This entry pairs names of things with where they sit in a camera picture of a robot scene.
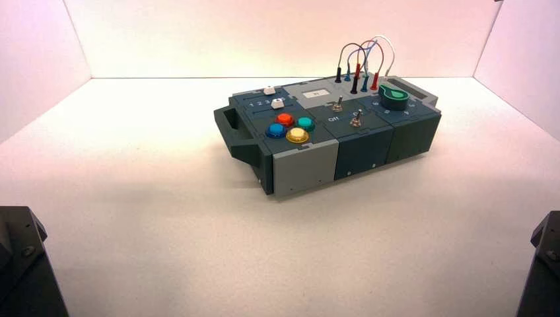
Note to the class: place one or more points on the green rotary knob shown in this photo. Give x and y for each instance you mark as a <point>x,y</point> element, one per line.
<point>393,99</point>

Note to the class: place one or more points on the red round push button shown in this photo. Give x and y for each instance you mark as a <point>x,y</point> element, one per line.
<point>284,119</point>

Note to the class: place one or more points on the dark teal grey control box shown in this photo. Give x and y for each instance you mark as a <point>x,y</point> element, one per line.
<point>306,166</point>

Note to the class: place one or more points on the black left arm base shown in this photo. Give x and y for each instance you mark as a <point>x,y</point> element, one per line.
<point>22,267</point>

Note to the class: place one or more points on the teal round push button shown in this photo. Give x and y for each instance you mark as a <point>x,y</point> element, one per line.
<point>306,124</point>

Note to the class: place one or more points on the white slider key cap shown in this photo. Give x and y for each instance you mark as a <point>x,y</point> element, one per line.
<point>277,104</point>
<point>269,90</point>

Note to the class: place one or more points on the white label plate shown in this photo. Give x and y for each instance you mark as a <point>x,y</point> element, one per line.
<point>316,93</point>

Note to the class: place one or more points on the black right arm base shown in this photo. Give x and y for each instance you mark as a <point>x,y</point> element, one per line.
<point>544,271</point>

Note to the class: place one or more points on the metal toggle switch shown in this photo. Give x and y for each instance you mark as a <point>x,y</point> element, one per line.
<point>337,105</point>
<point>356,120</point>

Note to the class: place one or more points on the blue round push button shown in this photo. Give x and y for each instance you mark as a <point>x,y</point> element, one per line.
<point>276,130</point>

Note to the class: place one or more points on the yellow round push button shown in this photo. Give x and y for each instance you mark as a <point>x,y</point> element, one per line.
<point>297,134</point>

